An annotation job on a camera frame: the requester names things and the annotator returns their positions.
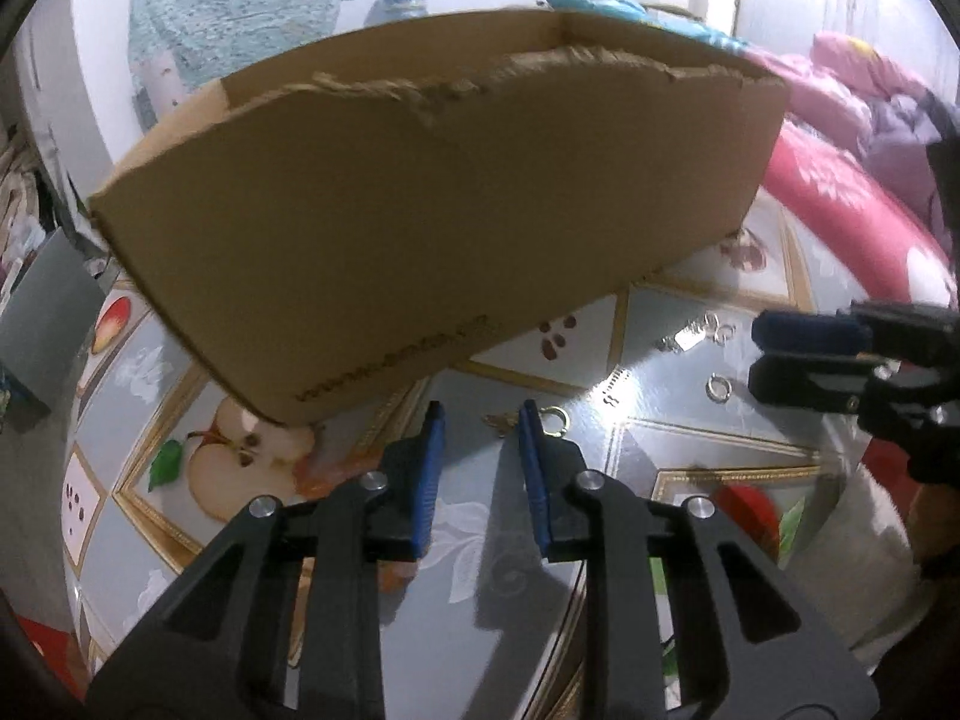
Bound teal floral hanging cloth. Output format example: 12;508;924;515
127;0;348;128

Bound pink blanket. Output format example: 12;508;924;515
778;32;958;238

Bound silver chain clasp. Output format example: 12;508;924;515
656;312;736;355

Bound grey storage box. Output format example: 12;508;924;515
0;231;104;411

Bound teal patterned pillow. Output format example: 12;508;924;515
545;0;747;55

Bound brown cardboard box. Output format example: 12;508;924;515
89;8;789;426

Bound red bag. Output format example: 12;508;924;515
14;614;89;699

